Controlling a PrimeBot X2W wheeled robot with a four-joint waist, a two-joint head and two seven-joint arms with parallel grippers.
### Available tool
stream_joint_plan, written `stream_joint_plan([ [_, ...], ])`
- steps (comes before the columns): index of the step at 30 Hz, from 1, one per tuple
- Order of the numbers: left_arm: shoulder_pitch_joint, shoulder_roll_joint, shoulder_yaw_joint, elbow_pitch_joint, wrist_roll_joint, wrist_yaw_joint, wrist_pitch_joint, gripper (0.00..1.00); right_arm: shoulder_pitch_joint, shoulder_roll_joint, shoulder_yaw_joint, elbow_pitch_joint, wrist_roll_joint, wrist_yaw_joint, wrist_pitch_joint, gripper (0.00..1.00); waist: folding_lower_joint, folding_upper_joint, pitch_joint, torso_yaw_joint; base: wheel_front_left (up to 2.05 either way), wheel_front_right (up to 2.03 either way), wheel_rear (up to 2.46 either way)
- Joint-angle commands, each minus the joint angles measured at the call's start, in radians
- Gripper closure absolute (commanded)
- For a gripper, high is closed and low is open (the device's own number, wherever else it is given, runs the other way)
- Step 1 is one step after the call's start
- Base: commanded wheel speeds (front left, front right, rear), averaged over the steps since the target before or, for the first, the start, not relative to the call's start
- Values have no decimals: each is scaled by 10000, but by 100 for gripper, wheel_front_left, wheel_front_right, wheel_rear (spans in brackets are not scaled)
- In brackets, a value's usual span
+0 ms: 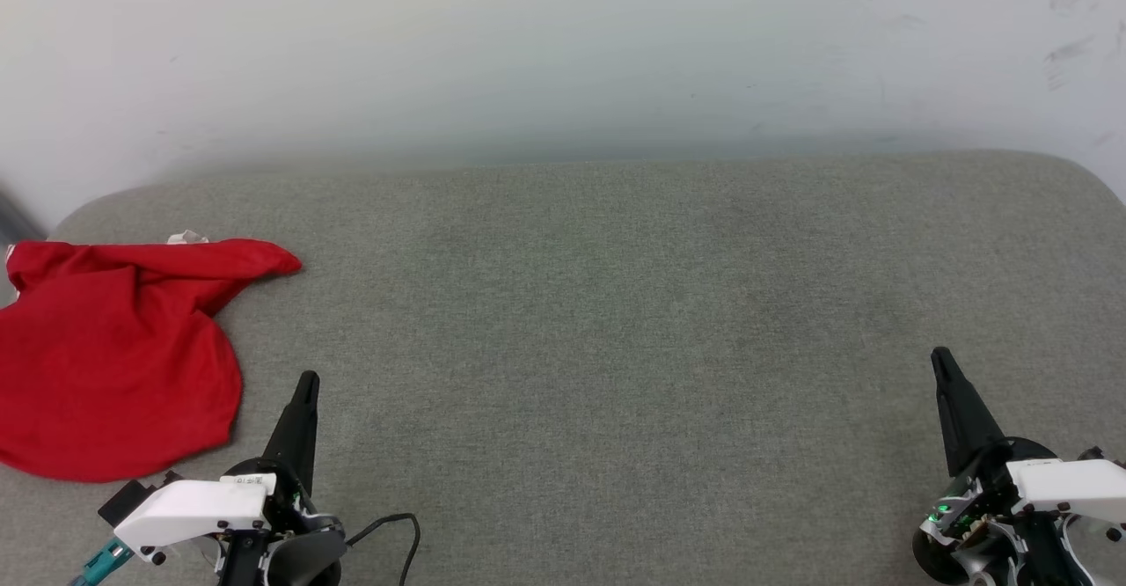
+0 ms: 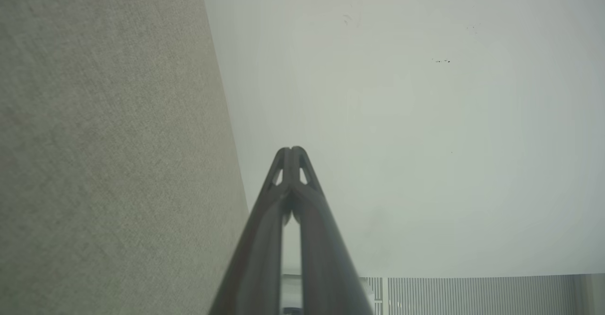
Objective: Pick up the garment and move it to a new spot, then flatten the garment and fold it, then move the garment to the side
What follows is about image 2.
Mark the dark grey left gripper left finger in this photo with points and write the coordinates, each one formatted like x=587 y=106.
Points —
x=257 y=258

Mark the grey fabric sofa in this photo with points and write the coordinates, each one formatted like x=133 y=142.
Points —
x=104 y=154

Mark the white ribbed panel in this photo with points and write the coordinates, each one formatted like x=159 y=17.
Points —
x=472 y=296

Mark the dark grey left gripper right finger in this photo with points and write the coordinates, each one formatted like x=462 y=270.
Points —
x=321 y=267

